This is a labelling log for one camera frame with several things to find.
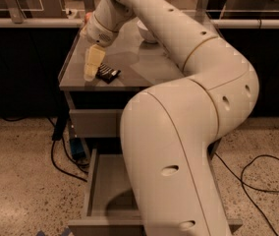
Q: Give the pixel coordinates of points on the white ceramic bowl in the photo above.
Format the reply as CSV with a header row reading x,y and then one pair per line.
x,y
145,33

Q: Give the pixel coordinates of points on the black rxbar chocolate bar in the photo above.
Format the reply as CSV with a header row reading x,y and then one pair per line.
x,y
106,73

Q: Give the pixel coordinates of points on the grey metal drawer cabinet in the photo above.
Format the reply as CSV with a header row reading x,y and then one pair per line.
x,y
142,66

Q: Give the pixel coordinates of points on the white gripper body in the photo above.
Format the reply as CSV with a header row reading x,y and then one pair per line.
x,y
97,30

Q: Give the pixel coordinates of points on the white horizontal rail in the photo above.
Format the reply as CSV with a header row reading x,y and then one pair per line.
x,y
76,23

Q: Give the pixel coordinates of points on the closed top grey drawer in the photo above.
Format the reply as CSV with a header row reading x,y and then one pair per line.
x,y
96,123

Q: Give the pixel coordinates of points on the red apple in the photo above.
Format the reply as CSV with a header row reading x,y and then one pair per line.
x,y
87,17

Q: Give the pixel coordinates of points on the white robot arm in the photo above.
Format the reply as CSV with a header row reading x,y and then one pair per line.
x,y
165,130

